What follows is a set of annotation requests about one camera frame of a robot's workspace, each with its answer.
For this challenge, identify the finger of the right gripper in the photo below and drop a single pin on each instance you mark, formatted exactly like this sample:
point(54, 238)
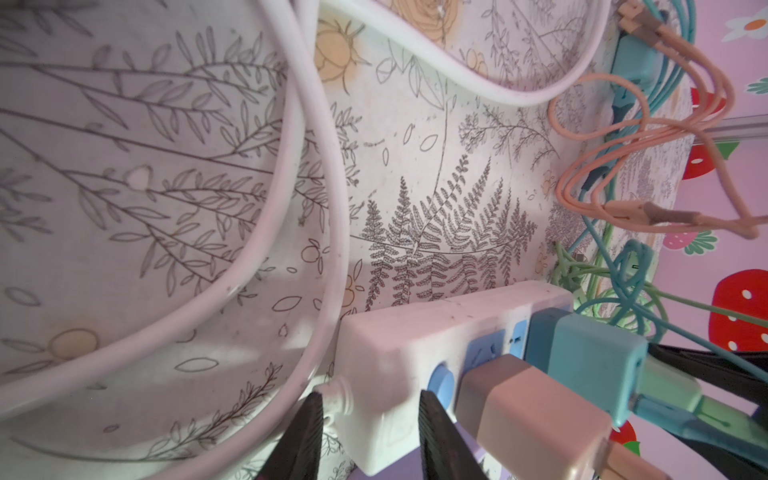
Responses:
point(713, 369)
point(733, 442)

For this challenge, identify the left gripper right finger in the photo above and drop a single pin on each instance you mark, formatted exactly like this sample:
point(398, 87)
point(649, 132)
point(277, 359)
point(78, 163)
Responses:
point(444, 453)

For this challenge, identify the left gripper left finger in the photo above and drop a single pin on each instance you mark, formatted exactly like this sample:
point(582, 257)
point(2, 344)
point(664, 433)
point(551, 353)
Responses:
point(297, 454)

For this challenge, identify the pink charger plug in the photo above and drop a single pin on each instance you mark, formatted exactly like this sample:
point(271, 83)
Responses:
point(533, 425)

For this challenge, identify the blue-grey charger plug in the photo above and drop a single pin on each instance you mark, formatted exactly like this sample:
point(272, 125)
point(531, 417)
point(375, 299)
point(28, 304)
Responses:
point(599, 362)

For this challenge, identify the teal charger plug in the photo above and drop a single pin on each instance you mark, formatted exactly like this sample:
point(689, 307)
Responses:
point(638, 63)

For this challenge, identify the green charger plug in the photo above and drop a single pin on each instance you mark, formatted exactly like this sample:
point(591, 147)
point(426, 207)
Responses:
point(670, 385)

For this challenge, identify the purple power strip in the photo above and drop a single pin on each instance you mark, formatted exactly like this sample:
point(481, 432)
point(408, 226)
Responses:
point(410, 467)

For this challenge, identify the white blue power strip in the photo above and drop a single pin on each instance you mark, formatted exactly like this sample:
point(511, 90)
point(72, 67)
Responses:
point(385, 358)

